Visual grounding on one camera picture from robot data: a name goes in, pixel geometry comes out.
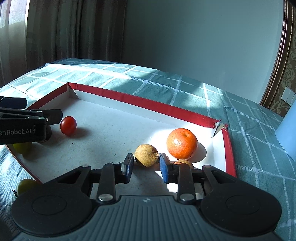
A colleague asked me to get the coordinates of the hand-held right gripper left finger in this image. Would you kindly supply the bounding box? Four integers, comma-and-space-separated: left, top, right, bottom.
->
54, 153, 134, 204

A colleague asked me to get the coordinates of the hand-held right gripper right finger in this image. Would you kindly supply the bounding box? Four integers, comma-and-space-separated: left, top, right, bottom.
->
159, 153, 238, 204

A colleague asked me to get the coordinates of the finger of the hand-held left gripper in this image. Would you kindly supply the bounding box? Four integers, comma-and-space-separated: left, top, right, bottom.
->
0, 96, 28, 109
0, 107, 63, 126

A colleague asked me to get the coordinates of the green tomato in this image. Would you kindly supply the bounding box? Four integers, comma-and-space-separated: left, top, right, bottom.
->
13, 179, 40, 197
12, 142, 33, 155

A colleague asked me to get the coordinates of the red cherry tomato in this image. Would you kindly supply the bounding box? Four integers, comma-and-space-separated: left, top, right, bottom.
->
60, 116, 77, 135

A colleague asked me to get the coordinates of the tan round longan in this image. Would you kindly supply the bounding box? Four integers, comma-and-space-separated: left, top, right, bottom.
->
135, 144, 160, 168
174, 159, 194, 170

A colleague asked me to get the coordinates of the orange mandarin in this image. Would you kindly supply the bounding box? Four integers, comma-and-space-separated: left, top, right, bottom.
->
166, 128, 199, 160

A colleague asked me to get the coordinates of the red shallow cardboard box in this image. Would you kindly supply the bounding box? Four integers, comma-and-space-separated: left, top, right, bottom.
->
6, 82, 237, 184

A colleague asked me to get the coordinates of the brown curtain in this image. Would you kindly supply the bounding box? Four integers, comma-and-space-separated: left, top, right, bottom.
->
0, 0, 127, 88

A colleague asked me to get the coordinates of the light blue kettle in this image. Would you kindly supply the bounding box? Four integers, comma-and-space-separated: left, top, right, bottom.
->
275, 102, 296, 161

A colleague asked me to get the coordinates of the dark wooden wall frame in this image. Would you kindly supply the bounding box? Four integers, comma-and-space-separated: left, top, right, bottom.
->
259, 0, 296, 109

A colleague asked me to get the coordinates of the white wall switch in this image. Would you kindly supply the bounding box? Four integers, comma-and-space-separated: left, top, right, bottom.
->
282, 87, 296, 104

